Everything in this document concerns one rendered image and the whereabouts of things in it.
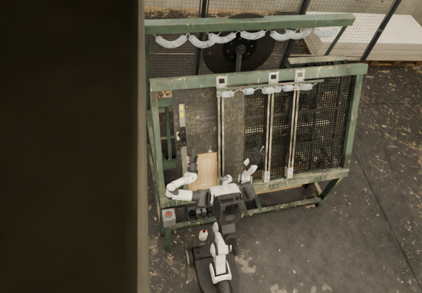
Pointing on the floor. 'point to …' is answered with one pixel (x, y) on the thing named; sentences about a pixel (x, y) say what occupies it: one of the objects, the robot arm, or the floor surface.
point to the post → (167, 239)
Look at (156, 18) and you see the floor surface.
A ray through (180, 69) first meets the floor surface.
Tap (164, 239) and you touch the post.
